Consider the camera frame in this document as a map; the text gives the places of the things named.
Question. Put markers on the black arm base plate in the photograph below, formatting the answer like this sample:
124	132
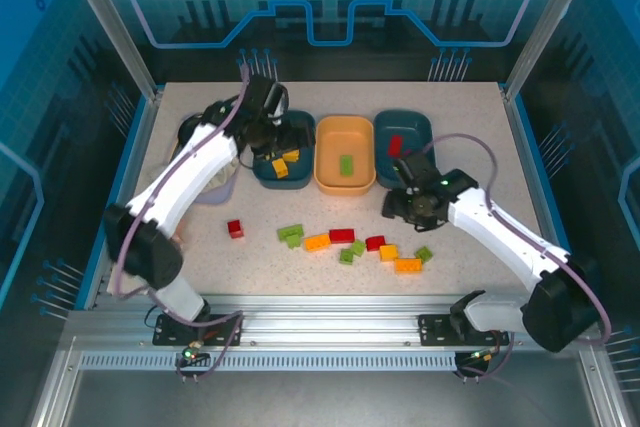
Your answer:
432	332
165	334

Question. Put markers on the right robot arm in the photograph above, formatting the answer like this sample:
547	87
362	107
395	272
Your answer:
500	237

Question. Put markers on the beige cloth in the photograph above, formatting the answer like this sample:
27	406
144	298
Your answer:
222	177

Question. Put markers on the orange rectangular container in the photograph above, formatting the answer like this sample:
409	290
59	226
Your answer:
345	142

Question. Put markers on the orange lego brick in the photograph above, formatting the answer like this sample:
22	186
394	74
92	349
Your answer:
408	265
317	242

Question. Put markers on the long green lego brick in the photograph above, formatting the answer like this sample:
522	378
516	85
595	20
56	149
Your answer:
345	165

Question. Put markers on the aluminium frame post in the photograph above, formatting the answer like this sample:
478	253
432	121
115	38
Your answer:
545	22
110	22

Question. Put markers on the small dark red lego brick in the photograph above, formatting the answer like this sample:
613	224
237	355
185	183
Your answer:
236	228

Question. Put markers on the yellow lego brick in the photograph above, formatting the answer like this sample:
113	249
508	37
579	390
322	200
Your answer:
388	252
280	168
291	156

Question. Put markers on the slotted aluminium strip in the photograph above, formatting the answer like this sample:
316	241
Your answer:
325	362

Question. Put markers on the teal rectangular container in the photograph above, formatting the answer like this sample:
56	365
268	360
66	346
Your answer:
292	179
415	129

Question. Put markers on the lavender tray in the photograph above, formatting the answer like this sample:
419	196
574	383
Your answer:
220	196

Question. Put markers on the aluminium front rail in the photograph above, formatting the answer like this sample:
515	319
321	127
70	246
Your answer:
325	322

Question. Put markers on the black round plate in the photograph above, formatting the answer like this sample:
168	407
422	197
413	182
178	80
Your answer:
187	129

